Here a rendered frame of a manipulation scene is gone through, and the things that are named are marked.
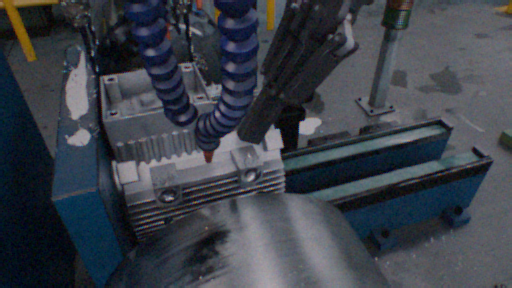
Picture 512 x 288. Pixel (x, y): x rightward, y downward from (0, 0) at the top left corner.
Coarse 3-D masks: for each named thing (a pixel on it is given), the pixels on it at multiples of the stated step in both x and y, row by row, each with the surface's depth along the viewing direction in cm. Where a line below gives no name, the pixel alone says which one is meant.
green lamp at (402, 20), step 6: (384, 12) 87; (390, 12) 85; (396, 12) 84; (402, 12) 84; (408, 12) 84; (384, 18) 87; (390, 18) 86; (396, 18) 85; (402, 18) 85; (408, 18) 86; (384, 24) 88; (390, 24) 86; (396, 24) 86; (402, 24) 86
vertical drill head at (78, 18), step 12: (60, 0) 32; (72, 0) 32; (84, 0) 33; (180, 0) 35; (192, 0) 36; (72, 12) 33; (84, 12) 33; (180, 12) 36; (84, 24) 34; (84, 36) 35; (192, 60) 40; (96, 72) 38
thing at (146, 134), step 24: (144, 72) 48; (192, 72) 49; (120, 96) 48; (144, 96) 46; (192, 96) 49; (120, 120) 41; (144, 120) 42; (168, 120) 43; (120, 144) 42; (144, 144) 43; (168, 144) 44; (192, 144) 46
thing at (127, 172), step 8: (272, 136) 47; (280, 136) 48; (264, 144) 48; (272, 144) 47; (280, 144) 47; (120, 168) 43; (128, 168) 43; (136, 168) 43; (120, 176) 43; (128, 176) 43; (136, 176) 43; (120, 184) 42
